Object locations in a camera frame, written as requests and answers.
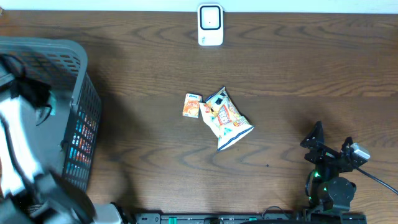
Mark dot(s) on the yellow snack bag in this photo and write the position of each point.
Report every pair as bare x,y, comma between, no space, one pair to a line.
224,119

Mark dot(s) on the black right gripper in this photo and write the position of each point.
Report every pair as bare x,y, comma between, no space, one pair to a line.
324,153

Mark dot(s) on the grey plastic mesh basket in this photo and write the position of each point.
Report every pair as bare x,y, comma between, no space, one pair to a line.
67,137

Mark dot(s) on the orange tissue pack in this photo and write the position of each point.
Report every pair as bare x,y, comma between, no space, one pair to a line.
191,105

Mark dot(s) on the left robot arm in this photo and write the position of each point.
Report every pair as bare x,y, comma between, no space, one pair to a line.
33,193

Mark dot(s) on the white barcode scanner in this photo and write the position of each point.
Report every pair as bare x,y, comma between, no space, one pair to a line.
210,24

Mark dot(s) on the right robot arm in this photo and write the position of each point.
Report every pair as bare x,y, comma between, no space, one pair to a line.
327,191

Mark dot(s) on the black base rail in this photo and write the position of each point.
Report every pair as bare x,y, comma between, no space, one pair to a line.
156,218

